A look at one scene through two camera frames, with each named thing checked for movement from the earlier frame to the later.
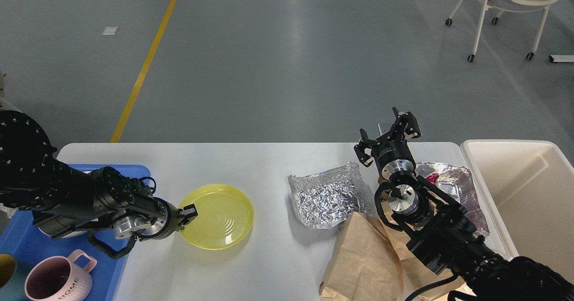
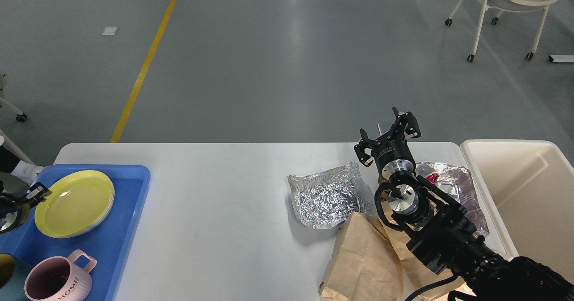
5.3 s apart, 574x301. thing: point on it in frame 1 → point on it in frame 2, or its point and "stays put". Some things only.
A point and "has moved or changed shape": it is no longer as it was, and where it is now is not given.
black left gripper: (168, 220) → (14, 212)
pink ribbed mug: (60, 278) stays put
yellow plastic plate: (225, 216) has moved or changed shape
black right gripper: (392, 153) stays put
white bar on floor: (561, 58) stays put
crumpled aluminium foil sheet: (323, 200) stays put
